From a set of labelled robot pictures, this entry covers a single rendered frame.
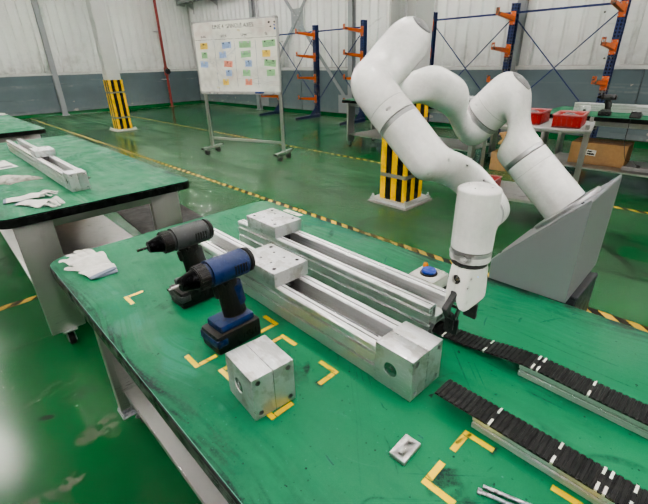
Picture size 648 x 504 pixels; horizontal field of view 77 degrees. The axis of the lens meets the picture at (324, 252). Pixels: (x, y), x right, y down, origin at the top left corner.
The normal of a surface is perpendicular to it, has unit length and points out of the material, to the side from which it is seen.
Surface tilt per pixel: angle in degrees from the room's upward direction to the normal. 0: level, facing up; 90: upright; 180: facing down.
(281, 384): 90
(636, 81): 90
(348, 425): 0
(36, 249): 90
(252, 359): 0
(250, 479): 0
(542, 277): 90
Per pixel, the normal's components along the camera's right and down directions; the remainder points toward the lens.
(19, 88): 0.70, 0.29
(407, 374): -0.73, 0.30
